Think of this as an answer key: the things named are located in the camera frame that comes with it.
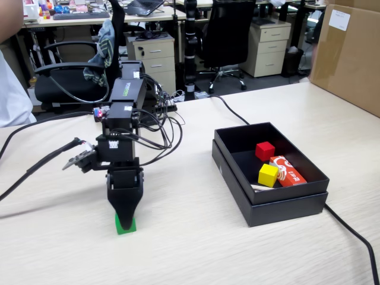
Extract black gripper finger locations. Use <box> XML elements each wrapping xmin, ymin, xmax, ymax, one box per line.
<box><xmin>107</xmin><ymin>186</ymin><xmax>145</xmax><ymax>232</ymax></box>

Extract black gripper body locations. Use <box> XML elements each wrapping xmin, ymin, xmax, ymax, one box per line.
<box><xmin>106</xmin><ymin>161</ymin><xmax>146</xmax><ymax>191</ymax></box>

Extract green wooden cube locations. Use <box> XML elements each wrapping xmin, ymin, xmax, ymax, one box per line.
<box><xmin>115</xmin><ymin>213</ymin><xmax>138</xmax><ymax>236</ymax></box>

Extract bare person forearm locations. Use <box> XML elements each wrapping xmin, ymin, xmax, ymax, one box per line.
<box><xmin>0</xmin><ymin>0</ymin><xmax>25</xmax><ymax>44</ymax></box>

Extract black open box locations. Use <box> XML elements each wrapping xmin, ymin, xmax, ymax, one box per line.
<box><xmin>211</xmin><ymin>139</ymin><xmax>329</xmax><ymax>228</ymax></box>

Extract black cardboard box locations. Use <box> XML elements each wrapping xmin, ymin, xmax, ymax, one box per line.
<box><xmin>214</xmin><ymin>121</ymin><xmax>331</xmax><ymax>206</ymax></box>

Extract large brown cardboard box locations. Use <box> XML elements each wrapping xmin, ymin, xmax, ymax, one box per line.
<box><xmin>308</xmin><ymin>0</ymin><xmax>380</xmax><ymax>118</ymax></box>

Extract controller board with red LED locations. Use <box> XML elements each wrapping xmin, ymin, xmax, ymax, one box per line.
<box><xmin>93</xmin><ymin>106</ymin><xmax>110</xmax><ymax>124</ymax></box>

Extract black office chair with armrests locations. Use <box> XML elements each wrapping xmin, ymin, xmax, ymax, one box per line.
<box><xmin>33</xmin><ymin>0</ymin><xmax>127</xmax><ymax>115</ymax></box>

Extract white power strip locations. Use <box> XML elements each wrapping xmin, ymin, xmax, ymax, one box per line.
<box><xmin>170</xmin><ymin>89</ymin><xmax>215</xmax><ymax>103</ymax></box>

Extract beige drawer cabinet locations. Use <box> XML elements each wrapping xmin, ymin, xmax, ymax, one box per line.
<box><xmin>125</xmin><ymin>32</ymin><xmax>177</xmax><ymax>97</ymax></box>
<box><xmin>238</xmin><ymin>21</ymin><xmax>293</xmax><ymax>79</ymax></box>

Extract blue green striped cloth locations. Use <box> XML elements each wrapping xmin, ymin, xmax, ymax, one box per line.
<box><xmin>83</xmin><ymin>18</ymin><xmax>118</xmax><ymax>88</ymax></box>

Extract black segmented pole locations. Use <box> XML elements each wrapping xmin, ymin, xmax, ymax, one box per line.
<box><xmin>183</xmin><ymin>0</ymin><xmax>200</xmax><ymax>102</ymax></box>

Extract light wooden stick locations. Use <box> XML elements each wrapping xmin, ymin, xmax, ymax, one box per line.
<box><xmin>250</xmin><ymin>183</ymin><xmax>276</xmax><ymax>194</ymax></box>

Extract white shirt person torso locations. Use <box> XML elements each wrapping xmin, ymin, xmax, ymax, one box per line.
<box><xmin>0</xmin><ymin>49</ymin><xmax>38</xmax><ymax>129</ymax></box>

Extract red wooden cube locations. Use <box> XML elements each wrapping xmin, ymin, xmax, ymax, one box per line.
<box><xmin>255</xmin><ymin>141</ymin><xmax>276</xmax><ymax>163</ymax></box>

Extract yellow wooden cube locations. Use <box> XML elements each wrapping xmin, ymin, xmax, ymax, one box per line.
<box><xmin>257</xmin><ymin>163</ymin><xmax>280</xmax><ymax>189</ymax></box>

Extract black headphones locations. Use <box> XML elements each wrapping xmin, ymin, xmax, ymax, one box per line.
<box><xmin>134</xmin><ymin>29</ymin><xmax>169</xmax><ymax>42</ymax></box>

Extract beige office desk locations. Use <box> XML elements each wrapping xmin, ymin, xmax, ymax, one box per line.
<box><xmin>21</xmin><ymin>0</ymin><xmax>214</xmax><ymax>30</ymax></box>

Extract black computer keyboard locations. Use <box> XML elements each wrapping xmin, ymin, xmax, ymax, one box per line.
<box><xmin>52</xmin><ymin>11</ymin><xmax>112</xmax><ymax>21</ymax></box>

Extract orange and white carton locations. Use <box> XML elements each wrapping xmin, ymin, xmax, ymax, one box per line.
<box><xmin>269</xmin><ymin>154</ymin><xmax>308</xmax><ymax>188</ymax></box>

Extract black laptop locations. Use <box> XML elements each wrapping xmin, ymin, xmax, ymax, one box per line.
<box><xmin>122</xmin><ymin>0</ymin><xmax>166</xmax><ymax>17</ymax></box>

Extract black mesh office chair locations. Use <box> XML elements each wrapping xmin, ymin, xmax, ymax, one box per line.
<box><xmin>197</xmin><ymin>0</ymin><xmax>258</xmax><ymax>94</ymax></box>

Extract black trash bin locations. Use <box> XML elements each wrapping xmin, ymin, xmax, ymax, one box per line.
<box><xmin>281</xmin><ymin>45</ymin><xmax>305</xmax><ymax>79</ymax></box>

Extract white paper label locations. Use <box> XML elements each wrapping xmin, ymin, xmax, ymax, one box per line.
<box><xmin>328</xmin><ymin>9</ymin><xmax>352</xmax><ymax>32</ymax></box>

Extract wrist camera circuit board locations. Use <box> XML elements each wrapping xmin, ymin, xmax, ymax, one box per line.
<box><xmin>62</xmin><ymin>147</ymin><xmax>99</xmax><ymax>174</ymax></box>

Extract thin black wire bundle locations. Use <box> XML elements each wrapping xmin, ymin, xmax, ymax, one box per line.
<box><xmin>118</xmin><ymin>73</ymin><xmax>183</xmax><ymax>167</ymax></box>

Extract thick black camera cable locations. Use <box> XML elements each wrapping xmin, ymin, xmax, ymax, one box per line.
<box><xmin>0</xmin><ymin>110</ymin><xmax>96</xmax><ymax>202</ymax></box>

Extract thick black power cable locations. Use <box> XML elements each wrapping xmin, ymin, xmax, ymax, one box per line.
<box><xmin>207</xmin><ymin>94</ymin><xmax>380</xmax><ymax>285</ymax></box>

